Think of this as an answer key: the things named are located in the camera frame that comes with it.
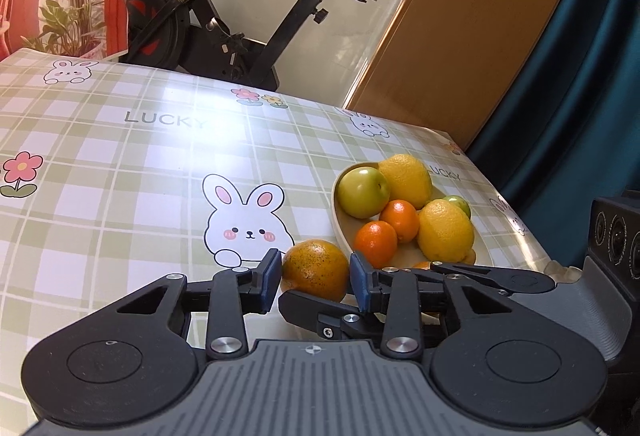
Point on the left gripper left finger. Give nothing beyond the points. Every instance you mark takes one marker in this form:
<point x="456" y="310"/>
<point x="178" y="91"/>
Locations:
<point x="235" y="293"/>

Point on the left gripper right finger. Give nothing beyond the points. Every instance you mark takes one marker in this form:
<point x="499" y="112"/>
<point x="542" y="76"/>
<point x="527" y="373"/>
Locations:
<point x="395" y="295"/>

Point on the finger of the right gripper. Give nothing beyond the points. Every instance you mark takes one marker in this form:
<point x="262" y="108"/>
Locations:
<point x="511" y="280"/>
<point x="331" y="320"/>

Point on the dark orange tangerine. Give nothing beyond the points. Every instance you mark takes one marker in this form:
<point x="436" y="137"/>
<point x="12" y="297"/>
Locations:
<point x="316" y="267"/>

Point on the small bright orange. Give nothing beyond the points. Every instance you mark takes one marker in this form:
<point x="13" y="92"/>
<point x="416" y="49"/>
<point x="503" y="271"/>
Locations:
<point x="377" y="242"/>

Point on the yellow lemon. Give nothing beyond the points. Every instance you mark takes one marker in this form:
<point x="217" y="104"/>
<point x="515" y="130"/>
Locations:
<point x="407" y="178"/>
<point x="445" y="232"/>

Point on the orange mandarin front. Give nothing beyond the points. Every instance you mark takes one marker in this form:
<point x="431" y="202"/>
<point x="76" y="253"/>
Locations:
<point x="403" y="217"/>

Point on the green apple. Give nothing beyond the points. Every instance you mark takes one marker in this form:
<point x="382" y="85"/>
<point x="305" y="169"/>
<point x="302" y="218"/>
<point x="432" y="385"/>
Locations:
<point x="363" y="192"/>
<point x="460" y="202"/>

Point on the cream round plate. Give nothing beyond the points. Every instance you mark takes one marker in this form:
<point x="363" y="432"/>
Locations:
<point x="345" y="228"/>

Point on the clear plastic table corner guard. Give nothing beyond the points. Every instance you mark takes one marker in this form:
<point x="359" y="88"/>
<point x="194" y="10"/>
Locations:
<point x="562" y="274"/>

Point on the teal curtain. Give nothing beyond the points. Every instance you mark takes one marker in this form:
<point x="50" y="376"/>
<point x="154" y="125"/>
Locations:
<point x="567" y="130"/>

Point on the green plaid tablecloth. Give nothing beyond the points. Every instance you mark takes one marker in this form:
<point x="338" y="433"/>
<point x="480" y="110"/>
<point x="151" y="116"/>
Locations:
<point x="103" y="186"/>

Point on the black exercise bike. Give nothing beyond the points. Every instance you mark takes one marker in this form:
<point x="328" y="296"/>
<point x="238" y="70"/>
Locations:
<point x="240" y="5"/>

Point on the wooden panel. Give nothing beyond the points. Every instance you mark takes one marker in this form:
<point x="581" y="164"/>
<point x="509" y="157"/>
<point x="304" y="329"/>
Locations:
<point x="446" y="64"/>

